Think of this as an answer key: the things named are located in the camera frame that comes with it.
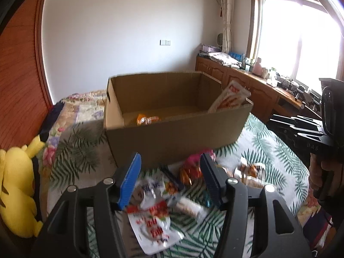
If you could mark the clear wafer roll packet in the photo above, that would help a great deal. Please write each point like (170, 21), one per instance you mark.
(189, 206)

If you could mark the wooden headboard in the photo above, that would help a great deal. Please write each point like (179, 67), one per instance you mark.
(21, 67)

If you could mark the dark cloth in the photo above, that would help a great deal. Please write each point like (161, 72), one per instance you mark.
(52, 121)

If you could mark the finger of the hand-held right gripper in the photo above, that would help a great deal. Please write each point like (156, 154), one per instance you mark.
(293, 121)
(298, 135)

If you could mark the person's right hand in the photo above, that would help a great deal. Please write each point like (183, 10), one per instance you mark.
(318, 166)

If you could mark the leaf print bed sheet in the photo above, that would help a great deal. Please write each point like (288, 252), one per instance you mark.
(80, 150)

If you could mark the folded patterned cloth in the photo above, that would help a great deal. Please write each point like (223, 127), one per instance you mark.
(223, 58)

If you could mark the white blue snack packet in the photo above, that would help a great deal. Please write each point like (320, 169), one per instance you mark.
(149, 190)

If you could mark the small round fan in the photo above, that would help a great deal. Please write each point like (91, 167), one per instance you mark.
(220, 39)

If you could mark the floral quilt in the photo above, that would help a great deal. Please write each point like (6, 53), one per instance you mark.
(80, 107)

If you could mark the small red orange snack packet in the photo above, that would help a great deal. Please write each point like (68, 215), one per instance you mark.
(172, 188)

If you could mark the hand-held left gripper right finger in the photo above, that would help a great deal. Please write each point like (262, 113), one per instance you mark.
(211, 183)

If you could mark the yellow plush toy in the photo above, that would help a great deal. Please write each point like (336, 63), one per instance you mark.
(14, 190)

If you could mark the orange foil snack packet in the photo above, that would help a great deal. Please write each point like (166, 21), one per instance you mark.
(190, 175)

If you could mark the brown cardboard box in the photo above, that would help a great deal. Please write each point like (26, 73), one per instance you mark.
(172, 137)

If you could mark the pink bottle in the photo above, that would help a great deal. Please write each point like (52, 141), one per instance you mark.
(258, 67)

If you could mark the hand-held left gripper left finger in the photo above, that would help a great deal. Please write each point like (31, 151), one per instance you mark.
(131, 182)

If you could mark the wooden desk with clutter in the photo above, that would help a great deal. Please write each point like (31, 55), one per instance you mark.
(242, 80)

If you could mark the white orange snack packet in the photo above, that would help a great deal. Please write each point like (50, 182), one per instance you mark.
(248, 173)

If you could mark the pink box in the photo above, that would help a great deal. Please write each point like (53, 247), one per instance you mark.
(209, 48)

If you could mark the pink snack packet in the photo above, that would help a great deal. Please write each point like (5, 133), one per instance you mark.
(193, 158)

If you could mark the white wall switch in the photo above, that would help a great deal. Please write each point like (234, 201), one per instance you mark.
(165, 42)

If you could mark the wooden framed window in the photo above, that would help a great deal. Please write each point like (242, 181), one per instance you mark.
(293, 37)

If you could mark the tall white red snack packet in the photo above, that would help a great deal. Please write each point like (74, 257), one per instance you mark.
(229, 96)

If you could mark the beige curtain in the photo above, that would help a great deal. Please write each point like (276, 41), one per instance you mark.
(227, 16)

